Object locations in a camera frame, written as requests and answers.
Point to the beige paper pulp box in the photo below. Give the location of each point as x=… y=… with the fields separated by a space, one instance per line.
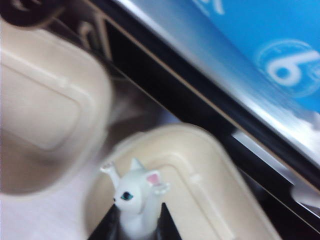
x=200 y=180
x=50 y=100

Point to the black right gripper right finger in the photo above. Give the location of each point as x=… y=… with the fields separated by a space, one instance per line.
x=167 y=225

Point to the white cat doll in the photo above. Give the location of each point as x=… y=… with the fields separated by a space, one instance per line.
x=136 y=195

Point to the blue wet wipes pack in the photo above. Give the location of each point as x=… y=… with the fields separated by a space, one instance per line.
x=262 y=37

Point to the flat white box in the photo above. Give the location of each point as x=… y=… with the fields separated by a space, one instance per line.
x=307 y=196

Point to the black wooden desk shelf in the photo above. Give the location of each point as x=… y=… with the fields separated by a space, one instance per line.
x=175 y=85

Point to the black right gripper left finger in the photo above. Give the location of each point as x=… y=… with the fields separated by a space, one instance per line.
x=110 y=225

